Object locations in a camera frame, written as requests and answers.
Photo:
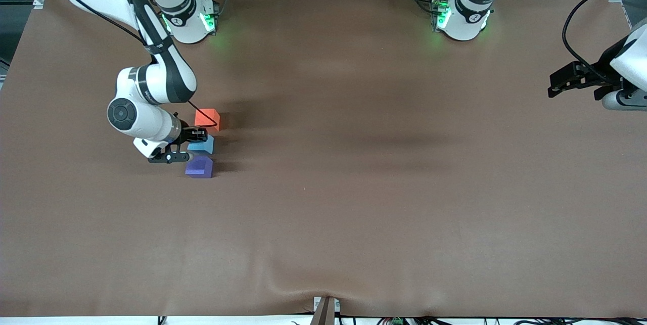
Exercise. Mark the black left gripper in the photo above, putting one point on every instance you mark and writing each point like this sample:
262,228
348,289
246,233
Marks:
604,63

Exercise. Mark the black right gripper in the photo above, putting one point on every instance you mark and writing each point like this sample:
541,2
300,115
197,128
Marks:
188,135

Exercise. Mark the light blue foam block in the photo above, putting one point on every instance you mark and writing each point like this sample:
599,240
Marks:
204,147

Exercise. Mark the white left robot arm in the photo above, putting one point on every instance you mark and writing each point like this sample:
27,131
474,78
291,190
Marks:
467,21

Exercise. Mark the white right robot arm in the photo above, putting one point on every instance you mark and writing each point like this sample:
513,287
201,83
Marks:
151,87

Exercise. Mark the orange foam block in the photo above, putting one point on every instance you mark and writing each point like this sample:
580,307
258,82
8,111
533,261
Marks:
204,118

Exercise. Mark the purple foam block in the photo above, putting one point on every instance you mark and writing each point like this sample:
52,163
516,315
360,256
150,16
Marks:
198,169

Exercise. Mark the brown table mat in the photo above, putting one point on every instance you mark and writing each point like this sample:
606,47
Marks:
323,214

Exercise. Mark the green connector plug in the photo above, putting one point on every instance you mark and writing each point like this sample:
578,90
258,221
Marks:
397,321

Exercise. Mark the camera mount post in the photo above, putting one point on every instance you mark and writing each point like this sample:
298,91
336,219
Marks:
326,315

